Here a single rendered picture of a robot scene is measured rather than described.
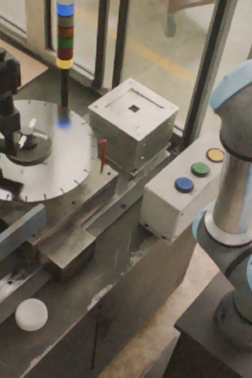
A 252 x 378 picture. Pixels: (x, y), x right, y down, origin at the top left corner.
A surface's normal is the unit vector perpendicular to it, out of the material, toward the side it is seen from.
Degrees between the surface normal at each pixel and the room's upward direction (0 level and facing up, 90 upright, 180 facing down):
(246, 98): 54
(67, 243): 0
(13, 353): 0
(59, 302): 0
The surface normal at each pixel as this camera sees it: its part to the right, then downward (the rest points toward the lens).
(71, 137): 0.10, -0.63
